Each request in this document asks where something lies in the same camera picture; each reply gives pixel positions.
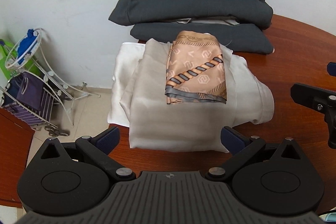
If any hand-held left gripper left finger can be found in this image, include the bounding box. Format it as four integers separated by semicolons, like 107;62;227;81
34;126;136;181

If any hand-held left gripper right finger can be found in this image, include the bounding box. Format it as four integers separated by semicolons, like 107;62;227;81
206;126;309;182

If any patterned tan and blue scarf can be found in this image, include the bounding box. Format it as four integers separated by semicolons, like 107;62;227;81
164;30;227;105

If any folded beige garment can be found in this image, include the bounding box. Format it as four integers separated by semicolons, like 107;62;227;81
119;38;275;153

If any white cloth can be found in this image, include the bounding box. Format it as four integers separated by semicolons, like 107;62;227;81
107;42;147;128

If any purple striped trolley bag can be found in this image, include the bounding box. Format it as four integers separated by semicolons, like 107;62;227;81
0;72;70;136

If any brown wooden cabinet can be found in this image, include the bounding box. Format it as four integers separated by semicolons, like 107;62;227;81
0;107;34;206

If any white metal rack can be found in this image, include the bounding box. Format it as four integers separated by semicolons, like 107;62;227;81
5;28;101;127

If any flat folded dark grey garment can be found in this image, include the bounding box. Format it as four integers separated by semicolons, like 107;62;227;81
130;22;273;54

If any light grey cloth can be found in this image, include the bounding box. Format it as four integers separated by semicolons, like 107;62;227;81
173;18;240;27

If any blue cloth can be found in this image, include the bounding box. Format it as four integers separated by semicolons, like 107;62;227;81
17;29;40;56

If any green bag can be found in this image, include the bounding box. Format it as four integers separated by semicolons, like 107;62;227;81
0;39;34;80

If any large folded dark grey garment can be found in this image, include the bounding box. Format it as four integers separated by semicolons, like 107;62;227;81
109;0;274;30

